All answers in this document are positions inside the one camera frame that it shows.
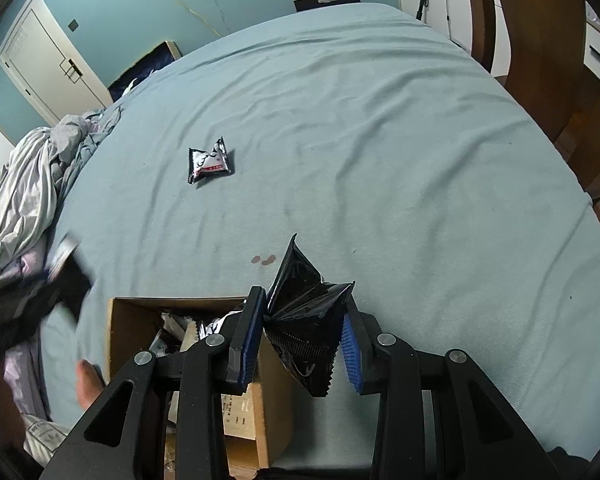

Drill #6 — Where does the crumpled grey blanket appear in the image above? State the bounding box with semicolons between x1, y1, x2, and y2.
0;106;122;278

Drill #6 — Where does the brown wooden chair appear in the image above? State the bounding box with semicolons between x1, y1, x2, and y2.
470;0;600;220

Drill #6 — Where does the brown cardboard box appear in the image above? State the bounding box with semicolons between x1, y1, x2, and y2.
104;297;294;479

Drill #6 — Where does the white door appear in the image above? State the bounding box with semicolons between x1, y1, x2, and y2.
0;0;112;126

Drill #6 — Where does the person left hand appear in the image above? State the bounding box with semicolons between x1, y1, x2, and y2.
76;360;106;411

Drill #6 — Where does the dark blue framed board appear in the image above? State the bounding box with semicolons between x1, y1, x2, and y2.
108;40;182;102

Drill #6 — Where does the black foil snack packet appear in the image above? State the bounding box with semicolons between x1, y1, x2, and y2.
264;238;354;398

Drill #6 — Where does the lilac quilt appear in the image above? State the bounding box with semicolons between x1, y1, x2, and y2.
0;179;52;421

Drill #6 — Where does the teal bed sheet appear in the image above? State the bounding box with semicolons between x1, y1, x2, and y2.
41;3;600;459

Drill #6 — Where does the black white snack packet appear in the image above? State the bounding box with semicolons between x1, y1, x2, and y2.
187;136;233;184
46;235;79;281

